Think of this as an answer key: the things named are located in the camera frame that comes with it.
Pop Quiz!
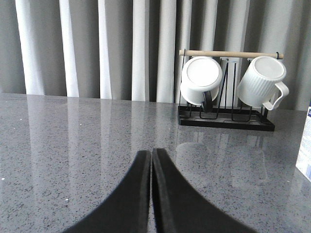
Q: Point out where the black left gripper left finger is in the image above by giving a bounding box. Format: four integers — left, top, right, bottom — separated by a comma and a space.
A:
65, 150, 151, 233

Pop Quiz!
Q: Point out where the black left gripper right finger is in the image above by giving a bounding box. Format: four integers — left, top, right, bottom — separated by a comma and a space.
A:
152, 149, 254, 233

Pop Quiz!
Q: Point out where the blue Pascual milk carton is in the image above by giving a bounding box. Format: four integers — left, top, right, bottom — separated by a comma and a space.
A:
296, 103, 311, 182

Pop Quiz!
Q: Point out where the black metal mug rack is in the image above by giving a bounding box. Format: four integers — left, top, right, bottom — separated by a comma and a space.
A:
178, 49, 284, 132

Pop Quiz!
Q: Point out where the white smiley mug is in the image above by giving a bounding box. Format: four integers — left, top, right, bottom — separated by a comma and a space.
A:
180, 56, 223, 113

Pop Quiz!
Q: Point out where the white ribbed mug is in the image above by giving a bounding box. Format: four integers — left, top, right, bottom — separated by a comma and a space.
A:
237, 56, 289, 111

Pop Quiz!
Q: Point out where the grey curtain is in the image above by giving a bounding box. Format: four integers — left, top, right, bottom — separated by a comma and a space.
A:
0, 0, 311, 110

